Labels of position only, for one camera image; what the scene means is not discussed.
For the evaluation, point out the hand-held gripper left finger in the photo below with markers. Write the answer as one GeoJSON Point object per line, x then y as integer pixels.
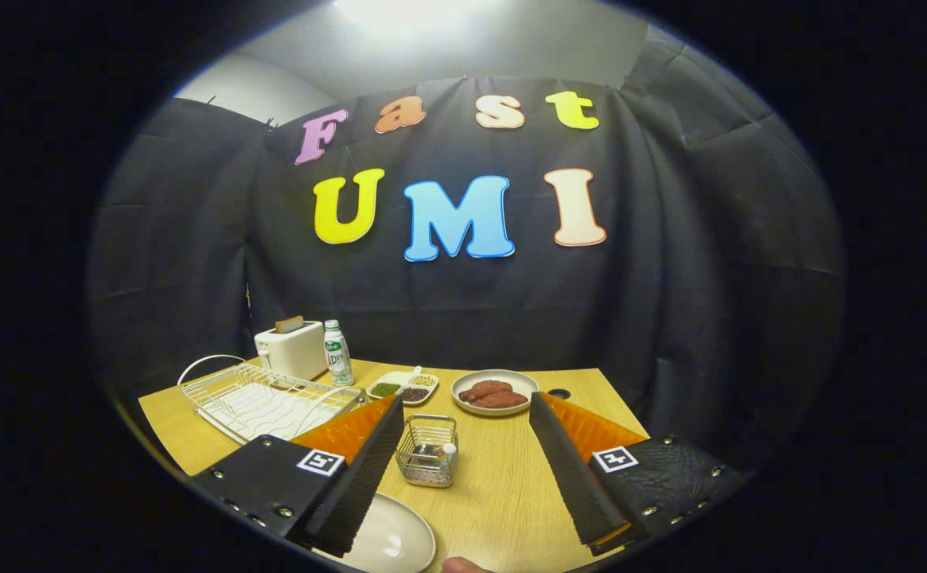
{"type": "Point", "coordinates": [364, 477]}

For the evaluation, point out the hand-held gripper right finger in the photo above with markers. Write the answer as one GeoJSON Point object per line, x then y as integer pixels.
{"type": "Point", "coordinates": [570, 477]}

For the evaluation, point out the beige round plate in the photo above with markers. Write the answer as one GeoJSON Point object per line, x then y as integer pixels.
{"type": "Point", "coordinates": [391, 537]}

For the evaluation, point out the beige plate with meat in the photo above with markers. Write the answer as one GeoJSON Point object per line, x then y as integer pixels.
{"type": "Point", "coordinates": [511, 376]}

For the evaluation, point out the pile of green beans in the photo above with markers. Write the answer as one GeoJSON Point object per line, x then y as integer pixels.
{"type": "Point", "coordinates": [385, 390]}

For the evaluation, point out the pile of dark red beans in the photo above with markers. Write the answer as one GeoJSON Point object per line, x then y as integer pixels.
{"type": "Point", "coordinates": [415, 394]}

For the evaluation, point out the red meat piece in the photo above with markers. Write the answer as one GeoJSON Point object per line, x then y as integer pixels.
{"type": "Point", "coordinates": [507, 399]}
{"type": "Point", "coordinates": [485, 390]}

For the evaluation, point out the white divided tray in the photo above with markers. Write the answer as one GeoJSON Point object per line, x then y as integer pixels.
{"type": "Point", "coordinates": [401, 377]}

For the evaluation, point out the pile of yellow soybeans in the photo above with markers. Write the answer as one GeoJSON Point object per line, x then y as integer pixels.
{"type": "Point", "coordinates": [423, 380]}

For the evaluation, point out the white bottle with green label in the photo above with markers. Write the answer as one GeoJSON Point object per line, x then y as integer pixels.
{"type": "Point", "coordinates": [338, 358]}

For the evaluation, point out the white toaster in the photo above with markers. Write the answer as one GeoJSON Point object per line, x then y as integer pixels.
{"type": "Point", "coordinates": [292, 354]}

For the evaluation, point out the brown toast slice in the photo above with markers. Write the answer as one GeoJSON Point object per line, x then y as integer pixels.
{"type": "Point", "coordinates": [290, 325]}

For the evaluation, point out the black backdrop cloth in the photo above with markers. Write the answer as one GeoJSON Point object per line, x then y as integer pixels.
{"type": "Point", "coordinates": [670, 302]}

